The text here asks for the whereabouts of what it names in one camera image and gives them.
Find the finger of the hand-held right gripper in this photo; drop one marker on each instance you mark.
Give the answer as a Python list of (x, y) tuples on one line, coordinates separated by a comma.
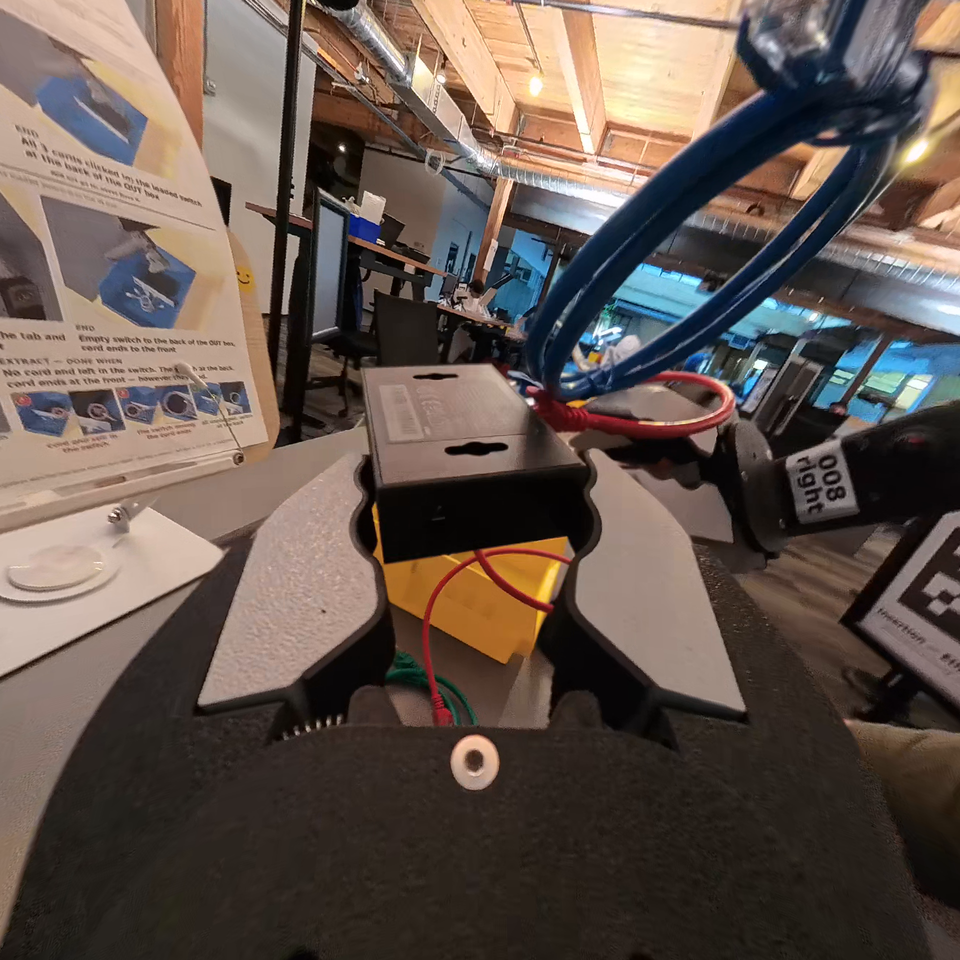
[(697, 517), (652, 406)]

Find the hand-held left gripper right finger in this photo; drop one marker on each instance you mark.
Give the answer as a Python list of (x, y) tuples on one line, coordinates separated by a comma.
[(645, 600)]

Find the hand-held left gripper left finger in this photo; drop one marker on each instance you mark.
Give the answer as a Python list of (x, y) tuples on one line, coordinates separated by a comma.
[(300, 585)]

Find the yellow plastic bin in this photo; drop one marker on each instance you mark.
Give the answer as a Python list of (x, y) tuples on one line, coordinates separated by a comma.
[(480, 607)]

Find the black ethernet switch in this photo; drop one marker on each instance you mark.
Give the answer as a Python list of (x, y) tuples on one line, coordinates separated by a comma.
[(465, 450)]

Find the black framed code sign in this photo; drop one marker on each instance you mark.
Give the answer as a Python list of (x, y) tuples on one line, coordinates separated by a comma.
[(900, 622)]

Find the black mesh chair back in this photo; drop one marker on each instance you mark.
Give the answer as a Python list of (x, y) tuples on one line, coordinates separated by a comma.
[(405, 330)]

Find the wooden desk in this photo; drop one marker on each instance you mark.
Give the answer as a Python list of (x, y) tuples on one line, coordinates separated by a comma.
[(405, 259)]

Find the black framed sign stand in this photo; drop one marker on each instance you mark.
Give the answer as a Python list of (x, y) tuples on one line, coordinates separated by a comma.
[(330, 262)]

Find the blue plastic bin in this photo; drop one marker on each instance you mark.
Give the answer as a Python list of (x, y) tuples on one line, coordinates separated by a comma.
[(367, 221)]

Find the printed instruction poster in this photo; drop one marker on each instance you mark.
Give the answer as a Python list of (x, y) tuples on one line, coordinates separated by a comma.
[(112, 187)]

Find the wooden column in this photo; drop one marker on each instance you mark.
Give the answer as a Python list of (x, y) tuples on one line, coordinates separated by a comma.
[(180, 60)]

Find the silver spiral ventilation duct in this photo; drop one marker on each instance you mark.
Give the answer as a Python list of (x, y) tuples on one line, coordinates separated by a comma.
[(375, 34)]

